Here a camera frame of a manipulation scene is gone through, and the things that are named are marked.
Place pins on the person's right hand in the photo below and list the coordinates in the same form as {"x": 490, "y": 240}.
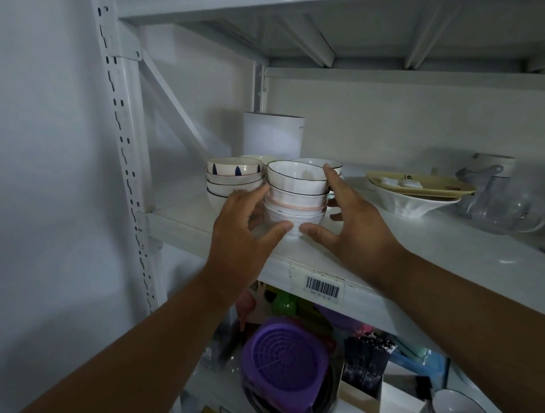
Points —
{"x": 362, "y": 238}

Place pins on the person's left hand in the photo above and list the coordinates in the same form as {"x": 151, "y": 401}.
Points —
{"x": 232, "y": 246}

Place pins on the person's right thumb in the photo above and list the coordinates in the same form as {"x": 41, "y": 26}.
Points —
{"x": 318, "y": 234}

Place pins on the person's left thumb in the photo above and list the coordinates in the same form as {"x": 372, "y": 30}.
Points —
{"x": 277, "y": 236}

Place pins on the white bowl with black rim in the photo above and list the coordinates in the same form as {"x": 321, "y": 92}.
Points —
{"x": 317, "y": 163}
{"x": 296, "y": 175}
{"x": 293, "y": 197}

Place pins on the person's left forearm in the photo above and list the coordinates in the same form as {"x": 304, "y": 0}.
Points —
{"x": 140, "y": 357}

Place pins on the person's right forearm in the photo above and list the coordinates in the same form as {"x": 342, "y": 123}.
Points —
{"x": 468, "y": 323}

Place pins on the white bowl with pink rim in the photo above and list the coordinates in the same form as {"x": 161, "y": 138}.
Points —
{"x": 293, "y": 209}

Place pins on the barcode label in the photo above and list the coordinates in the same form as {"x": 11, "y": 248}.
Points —
{"x": 322, "y": 289}

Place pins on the white bowl with grey rim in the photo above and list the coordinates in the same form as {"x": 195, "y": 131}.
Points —
{"x": 230, "y": 189}
{"x": 232, "y": 178}

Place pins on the green plastic item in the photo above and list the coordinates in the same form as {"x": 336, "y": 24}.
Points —
{"x": 284, "y": 303}

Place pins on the white bowl with dark rim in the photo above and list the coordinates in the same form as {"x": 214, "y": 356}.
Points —
{"x": 218, "y": 200}

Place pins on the white bowl with blue drops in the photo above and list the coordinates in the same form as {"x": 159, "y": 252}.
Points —
{"x": 234, "y": 166}

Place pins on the white ribbed bowl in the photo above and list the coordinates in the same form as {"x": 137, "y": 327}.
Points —
{"x": 404, "y": 205}

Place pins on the white cylindrical container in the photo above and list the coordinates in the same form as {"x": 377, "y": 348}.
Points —
{"x": 272, "y": 134}

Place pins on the white metal shelf unit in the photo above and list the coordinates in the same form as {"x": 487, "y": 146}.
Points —
{"x": 425, "y": 249}

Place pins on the clear plastic packet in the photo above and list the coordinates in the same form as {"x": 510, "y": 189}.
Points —
{"x": 219, "y": 344}

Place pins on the purple plastic colander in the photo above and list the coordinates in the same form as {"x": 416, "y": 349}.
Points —
{"x": 283, "y": 361}

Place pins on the yellow oval plate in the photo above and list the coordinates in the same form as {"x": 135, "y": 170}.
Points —
{"x": 443, "y": 186}

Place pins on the black patterned package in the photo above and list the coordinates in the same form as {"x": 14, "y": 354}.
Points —
{"x": 366, "y": 366}

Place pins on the blue plastic item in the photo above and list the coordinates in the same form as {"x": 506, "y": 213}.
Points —
{"x": 419, "y": 359}

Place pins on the white cardboard box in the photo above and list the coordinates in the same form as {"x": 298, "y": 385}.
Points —
{"x": 396, "y": 398}

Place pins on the clear glass pitcher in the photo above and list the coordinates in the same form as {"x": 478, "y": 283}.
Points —
{"x": 506, "y": 204}

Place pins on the white bowl with thin rim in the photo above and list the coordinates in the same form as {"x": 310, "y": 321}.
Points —
{"x": 455, "y": 403}

